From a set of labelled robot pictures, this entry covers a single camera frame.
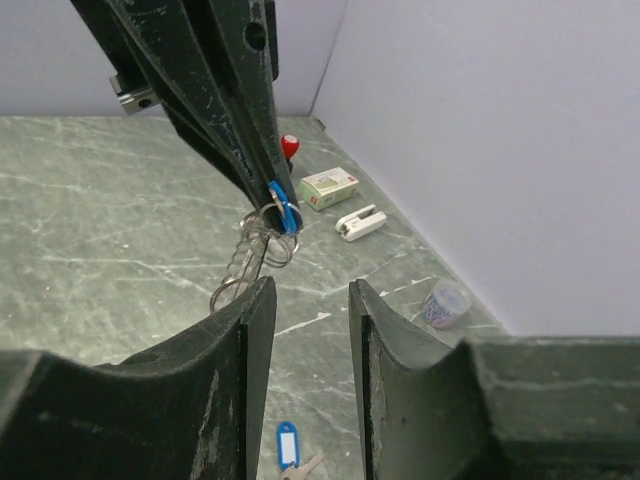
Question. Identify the clear jar of paperclips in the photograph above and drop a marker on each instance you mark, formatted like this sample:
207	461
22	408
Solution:
447	302

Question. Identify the metal disc keyring holder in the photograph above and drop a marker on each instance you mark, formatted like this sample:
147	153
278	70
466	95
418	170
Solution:
258	245

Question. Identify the blue key tag with key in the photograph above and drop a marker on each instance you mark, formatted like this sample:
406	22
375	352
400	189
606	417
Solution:
289	454

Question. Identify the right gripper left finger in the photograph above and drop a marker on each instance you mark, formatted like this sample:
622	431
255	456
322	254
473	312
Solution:
190	407

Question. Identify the red black stamp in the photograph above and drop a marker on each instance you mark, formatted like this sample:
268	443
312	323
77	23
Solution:
290	145

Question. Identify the green white staples box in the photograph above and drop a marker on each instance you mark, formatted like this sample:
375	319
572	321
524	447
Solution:
327	188

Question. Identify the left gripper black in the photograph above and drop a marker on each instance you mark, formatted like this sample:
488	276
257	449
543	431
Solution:
211	66

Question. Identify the white small stapler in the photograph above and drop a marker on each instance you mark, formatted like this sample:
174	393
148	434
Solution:
360	223

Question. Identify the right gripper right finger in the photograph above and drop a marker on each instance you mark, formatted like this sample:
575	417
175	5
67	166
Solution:
490	407

